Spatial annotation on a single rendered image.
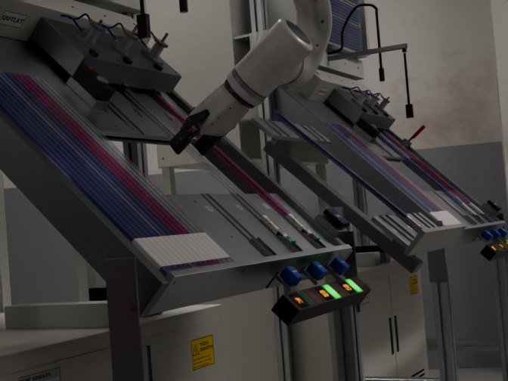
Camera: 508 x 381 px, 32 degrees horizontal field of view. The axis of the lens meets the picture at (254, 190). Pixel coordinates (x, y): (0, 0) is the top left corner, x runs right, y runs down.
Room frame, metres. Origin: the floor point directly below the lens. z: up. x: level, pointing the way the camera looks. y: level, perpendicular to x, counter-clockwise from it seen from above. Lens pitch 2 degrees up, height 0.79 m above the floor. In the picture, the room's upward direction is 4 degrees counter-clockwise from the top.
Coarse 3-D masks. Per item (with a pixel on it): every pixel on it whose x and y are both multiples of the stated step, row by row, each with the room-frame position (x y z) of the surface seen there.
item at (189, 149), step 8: (128, 88) 1.81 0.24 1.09; (128, 96) 1.80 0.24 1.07; (136, 96) 1.80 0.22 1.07; (144, 104) 1.79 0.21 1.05; (144, 112) 1.78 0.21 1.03; (152, 112) 1.78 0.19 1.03; (160, 120) 1.77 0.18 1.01; (168, 128) 1.76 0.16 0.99; (192, 152) 1.73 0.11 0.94; (200, 160) 1.72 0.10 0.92; (208, 168) 1.72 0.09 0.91; (216, 176) 1.71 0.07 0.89; (224, 184) 1.70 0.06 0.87; (232, 184) 1.70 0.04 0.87; (232, 192) 1.69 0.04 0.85; (240, 192) 1.70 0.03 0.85; (240, 200) 1.68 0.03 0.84; (248, 200) 1.68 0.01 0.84; (248, 208) 1.68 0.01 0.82; (256, 208) 1.68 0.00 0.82; (288, 240) 1.64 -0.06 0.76
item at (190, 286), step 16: (272, 256) 1.49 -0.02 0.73; (288, 256) 1.53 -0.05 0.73; (304, 256) 1.59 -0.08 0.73; (320, 256) 1.66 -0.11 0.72; (336, 256) 1.75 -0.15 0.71; (176, 272) 1.22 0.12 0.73; (192, 272) 1.25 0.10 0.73; (208, 272) 1.29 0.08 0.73; (224, 272) 1.34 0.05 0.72; (240, 272) 1.40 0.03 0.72; (256, 272) 1.45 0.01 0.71; (272, 272) 1.52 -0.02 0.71; (176, 288) 1.24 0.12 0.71; (192, 288) 1.29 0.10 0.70; (208, 288) 1.34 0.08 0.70; (224, 288) 1.39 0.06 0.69; (240, 288) 1.45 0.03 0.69; (256, 288) 1.51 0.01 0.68; (160, 304) 1.24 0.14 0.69; (176, 304) 1.29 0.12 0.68; (192, 304) 1.33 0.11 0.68
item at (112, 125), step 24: (0, 48) 1.59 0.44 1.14; (24, 48) 1.67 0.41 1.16; (24, 72) 1.57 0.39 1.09; (48, 72) 1.64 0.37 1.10; (72, 96) 1.61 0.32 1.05; (120, 96) 1.78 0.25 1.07; (144, 96) 1.87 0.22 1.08; (168, 96) 1.98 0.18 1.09; (96, 120) 1.58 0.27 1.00; (120, 120) 1.66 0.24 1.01; (144, 120) 1.74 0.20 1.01; (168, 120) 1.83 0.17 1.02; (168, 144) 1.86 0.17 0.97; (216, 144) 1.93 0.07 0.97
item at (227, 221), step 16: (192, 208) 1.52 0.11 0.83; (208, 208) 1.56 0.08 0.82; (224, 208) 1.60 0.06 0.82; (240, 208) 1.66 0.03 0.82; (272, 208) 1.77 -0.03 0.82; (288, 208) 1.83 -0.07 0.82; (208, 224) 1.50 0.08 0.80; (224, 224) 1.54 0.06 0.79; (240, 224) 1.58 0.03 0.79; (256, 224) 1.64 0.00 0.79; (288, 224) 1.75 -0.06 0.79; (304, 224) 1.81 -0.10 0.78; (224, 240) 1.48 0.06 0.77; (240, 240) 1.53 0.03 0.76; (256, 240) 1.57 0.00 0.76; (272, 240) 1.62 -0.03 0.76; (304, 240) 1.72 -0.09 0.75; (320, 240) 1.78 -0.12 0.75; (240, 256) 1.47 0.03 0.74; (256, 256) 1.51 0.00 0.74
